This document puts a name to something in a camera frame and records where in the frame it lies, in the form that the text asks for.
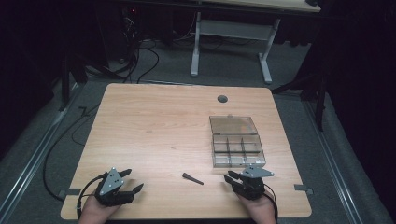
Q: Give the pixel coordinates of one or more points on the grey table bracket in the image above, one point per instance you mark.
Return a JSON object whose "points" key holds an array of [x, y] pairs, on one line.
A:
{"points": [[71, 192], [303, 188]]}

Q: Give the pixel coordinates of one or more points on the person's right hand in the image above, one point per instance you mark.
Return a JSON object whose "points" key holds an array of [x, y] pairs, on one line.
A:
{"points": [[261, 211]]}

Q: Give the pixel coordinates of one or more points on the small black tapered piece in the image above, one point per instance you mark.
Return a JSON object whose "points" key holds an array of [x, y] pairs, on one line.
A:
{"points": [[191, 178]]}

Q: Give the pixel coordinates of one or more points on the black stand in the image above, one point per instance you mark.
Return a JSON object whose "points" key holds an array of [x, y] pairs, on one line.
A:
{"points": [[65, 81], [319, 99]]}

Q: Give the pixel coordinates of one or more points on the person's left hand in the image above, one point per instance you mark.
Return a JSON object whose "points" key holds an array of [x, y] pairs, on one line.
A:
{"points": [[93, 213]]}

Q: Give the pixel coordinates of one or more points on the metal floor rail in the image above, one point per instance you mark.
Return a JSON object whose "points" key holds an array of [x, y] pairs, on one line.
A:
{"points": [[34, 158], [334, 165]]}

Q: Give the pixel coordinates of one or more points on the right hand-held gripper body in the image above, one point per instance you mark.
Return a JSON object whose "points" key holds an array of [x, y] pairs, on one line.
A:
{"points": [[252, 186]]}

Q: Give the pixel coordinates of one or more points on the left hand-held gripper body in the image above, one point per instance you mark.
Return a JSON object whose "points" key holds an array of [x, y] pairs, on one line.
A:
{"points": [[110, 183]]}

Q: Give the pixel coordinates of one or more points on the clear plastic compartment box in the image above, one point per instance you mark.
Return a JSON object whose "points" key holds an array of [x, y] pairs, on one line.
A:
{"points": [[236, 143]]}

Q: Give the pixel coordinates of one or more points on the desk with white metal legs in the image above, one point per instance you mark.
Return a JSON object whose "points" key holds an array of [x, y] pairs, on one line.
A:
{"points": [[236, 29]]}

